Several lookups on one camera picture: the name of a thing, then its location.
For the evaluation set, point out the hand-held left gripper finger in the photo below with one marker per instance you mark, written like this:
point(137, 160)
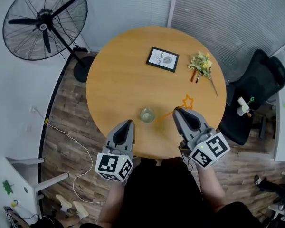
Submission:
point(109, 141)
point(131, 141)

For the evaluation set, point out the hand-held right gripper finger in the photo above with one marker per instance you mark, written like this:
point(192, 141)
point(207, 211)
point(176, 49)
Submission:
point(178, 127)
point(202, 122)

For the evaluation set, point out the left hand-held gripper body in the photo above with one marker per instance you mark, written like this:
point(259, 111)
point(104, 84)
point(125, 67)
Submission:
point(108, 164)

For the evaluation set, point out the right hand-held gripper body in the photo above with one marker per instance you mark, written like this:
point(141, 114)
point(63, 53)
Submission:
point(211, 149)

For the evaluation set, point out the orange star wand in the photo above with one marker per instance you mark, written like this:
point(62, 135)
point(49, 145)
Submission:
point(165, 116)

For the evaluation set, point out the clear glass cup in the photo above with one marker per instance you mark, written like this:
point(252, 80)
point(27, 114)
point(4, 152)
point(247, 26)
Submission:
point(147, 117)

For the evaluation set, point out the person's right forearm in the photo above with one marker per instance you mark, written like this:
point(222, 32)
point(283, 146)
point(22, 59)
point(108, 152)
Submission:
point(210, 189)

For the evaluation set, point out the person's left forearm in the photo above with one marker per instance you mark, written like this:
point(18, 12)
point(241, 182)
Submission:
point(110, 201)

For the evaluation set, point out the green star-shaped wand stick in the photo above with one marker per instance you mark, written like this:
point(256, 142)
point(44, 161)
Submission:
point(252, 99)

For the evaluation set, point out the black marker pen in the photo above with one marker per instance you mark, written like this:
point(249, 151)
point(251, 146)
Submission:
point(198, 77)

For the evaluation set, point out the brown marker pen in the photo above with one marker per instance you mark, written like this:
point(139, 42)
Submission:
point(193, 75)

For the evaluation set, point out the yellow flower bouquet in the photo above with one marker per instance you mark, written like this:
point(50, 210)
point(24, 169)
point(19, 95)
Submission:
point(202, 63)

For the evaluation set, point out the person's black clothing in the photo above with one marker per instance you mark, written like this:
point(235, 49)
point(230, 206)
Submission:
point(161, 193)

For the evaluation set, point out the black office chair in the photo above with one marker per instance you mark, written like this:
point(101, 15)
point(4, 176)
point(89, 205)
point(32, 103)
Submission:
point(251, 79)

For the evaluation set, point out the yellow tape piece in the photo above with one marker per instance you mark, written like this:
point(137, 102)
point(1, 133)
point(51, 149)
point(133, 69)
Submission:
point(46, 120)

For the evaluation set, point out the black framed picture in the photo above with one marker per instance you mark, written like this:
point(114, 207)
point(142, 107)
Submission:
point(162, 59)

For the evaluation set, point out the grey office chair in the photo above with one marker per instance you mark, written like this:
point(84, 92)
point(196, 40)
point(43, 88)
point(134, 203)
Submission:
point(282, 208)

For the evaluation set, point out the white desk with green leaf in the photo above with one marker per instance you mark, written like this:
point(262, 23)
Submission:
point(16, 182)

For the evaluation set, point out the green paper leaf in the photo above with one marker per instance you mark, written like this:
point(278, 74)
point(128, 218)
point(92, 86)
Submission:
point(7, 187)

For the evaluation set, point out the black standing fan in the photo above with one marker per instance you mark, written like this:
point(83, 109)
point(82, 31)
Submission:
point(44, 20)

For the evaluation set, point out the white wall socket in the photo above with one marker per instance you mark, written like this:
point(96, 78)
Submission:
point(34, 109)

